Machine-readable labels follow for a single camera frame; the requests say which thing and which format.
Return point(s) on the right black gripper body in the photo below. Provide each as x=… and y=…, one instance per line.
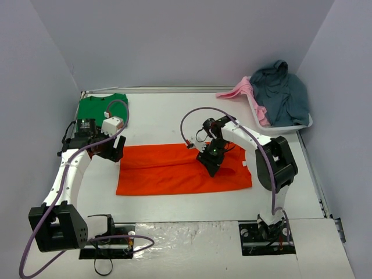
x=209, y=160

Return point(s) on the orange t-shirt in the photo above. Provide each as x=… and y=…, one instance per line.
x=172, y=169

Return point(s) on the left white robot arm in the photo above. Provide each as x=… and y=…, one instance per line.
x=57, y=225

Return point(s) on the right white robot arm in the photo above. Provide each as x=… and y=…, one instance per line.
x=270, y=161

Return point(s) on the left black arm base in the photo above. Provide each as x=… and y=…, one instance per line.
x=107, y=249

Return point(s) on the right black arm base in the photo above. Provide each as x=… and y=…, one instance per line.
x=257, y=239

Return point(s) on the green folded t-shirt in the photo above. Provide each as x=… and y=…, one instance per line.
x=94, y=107

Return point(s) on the white plastic basket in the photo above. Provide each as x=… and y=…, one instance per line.
x=277, y=130

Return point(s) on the pink t-shirt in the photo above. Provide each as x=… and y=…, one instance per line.
x=244, y=87

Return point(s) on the blue-grey t-shirt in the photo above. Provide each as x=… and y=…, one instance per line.
x=282, y=94

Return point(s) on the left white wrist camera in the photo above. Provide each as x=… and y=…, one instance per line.
x=111, y=125

